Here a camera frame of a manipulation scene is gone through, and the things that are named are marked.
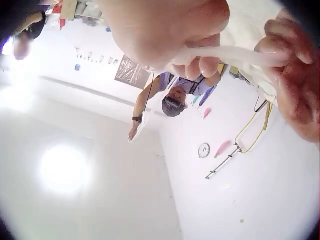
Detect person's left hand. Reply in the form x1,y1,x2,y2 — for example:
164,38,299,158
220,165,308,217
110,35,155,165
128,120,143,143

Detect person's right hand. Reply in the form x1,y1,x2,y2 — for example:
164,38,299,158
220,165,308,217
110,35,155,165
96,0,320,144

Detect person's right fingers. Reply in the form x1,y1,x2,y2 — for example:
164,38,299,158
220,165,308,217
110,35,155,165
254,11,320,144

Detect person's right thumb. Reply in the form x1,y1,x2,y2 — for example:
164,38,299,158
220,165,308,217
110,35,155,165
185,34,222,78

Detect person's body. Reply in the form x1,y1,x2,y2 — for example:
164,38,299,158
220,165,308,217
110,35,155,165
155,72,217,97

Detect blue elongated object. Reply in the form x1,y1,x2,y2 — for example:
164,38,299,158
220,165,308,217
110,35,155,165
198,86,216,106

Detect grey plastic sheet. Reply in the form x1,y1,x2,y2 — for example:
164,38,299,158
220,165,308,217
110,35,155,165
114,55,151,90

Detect cluttered shelf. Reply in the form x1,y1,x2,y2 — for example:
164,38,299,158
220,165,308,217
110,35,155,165
51,0,110,33

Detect round ceiling lamp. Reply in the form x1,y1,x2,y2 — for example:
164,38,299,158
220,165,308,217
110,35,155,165
39,144,92,195

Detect yellow cable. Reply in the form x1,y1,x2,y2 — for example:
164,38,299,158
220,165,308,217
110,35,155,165
234,99,274,154

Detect round wall gauge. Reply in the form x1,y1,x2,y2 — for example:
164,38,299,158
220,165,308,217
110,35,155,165
198,143,210,158

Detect metal wall pipe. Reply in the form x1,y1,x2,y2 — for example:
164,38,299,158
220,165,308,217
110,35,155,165
205,147,242,179

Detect row of wall sockets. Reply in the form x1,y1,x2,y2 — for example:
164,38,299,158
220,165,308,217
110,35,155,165
76,47,119,65

